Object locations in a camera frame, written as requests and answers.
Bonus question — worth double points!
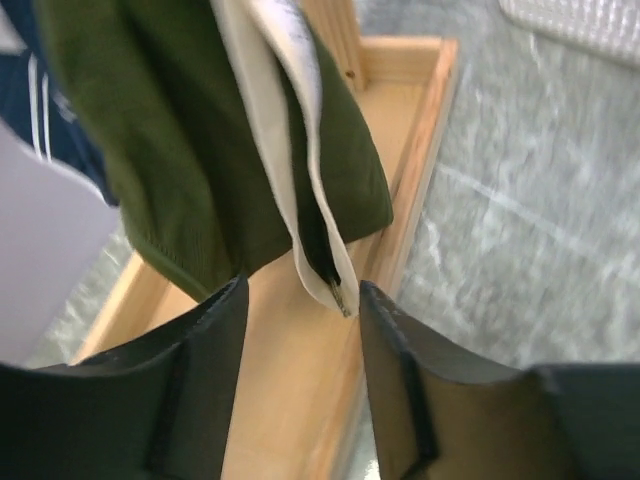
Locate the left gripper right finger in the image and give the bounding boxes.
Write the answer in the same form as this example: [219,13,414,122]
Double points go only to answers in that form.
[359,281,639,479]

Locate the white perforated plastic basket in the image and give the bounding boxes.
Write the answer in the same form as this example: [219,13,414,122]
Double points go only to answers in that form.
[498,0,639,67]

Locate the wooden clothes rack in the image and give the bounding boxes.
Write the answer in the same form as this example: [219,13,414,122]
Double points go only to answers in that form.
[79,1,457,479]

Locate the olive green underwear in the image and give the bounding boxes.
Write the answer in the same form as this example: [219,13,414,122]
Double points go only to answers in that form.
[34,1,393,316]

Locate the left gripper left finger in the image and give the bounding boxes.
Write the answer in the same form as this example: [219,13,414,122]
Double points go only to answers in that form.
[1,276,249,480]

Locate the navy blue underwear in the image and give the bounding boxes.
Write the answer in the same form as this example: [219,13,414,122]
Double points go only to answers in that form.
[1,1,119,208]

